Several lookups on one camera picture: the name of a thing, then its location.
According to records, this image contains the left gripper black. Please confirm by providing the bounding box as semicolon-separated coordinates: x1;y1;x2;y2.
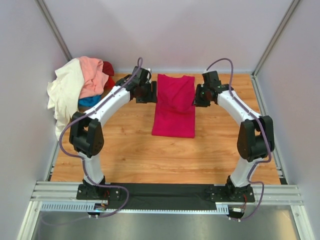
136;82;159;105

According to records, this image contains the magenta t shirt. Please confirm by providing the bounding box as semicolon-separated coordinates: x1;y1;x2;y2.
151;74;196;139

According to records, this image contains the cream white t shirt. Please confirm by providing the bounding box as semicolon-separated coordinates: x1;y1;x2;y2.
47;58;84;139

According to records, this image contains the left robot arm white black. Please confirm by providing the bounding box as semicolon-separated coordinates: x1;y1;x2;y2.
69;66;157;201

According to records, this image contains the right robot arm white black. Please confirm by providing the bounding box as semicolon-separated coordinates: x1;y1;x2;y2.
193;71;275;202

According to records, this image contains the dark red t shirt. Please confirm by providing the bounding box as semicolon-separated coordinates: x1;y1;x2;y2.
102;61;115;77

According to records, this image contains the light pink t shirt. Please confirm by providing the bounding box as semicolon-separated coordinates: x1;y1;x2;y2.
77;56;109;99

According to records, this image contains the blue t shirt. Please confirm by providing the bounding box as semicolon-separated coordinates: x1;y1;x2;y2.
78;95;102;108

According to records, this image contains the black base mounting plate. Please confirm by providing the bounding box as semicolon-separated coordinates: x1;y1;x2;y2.
76;182;255;211

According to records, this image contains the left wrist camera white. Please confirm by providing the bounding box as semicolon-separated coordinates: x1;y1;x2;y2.
146;68;152;82

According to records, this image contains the right aluminium corner post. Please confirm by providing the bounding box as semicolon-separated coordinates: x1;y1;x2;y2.
251;0;301;77

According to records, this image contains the aluminium corner post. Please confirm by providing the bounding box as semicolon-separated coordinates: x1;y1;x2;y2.
35;0;73;61
251;0;301;77

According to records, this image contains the left aluminium corner post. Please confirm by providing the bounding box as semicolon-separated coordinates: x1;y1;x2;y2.
35;0;73;61

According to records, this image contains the aluminium front rail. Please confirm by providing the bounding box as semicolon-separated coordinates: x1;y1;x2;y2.
30;181;304;206

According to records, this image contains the grey slotted cable duct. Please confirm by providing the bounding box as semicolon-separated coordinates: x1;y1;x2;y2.
39;202;230;215

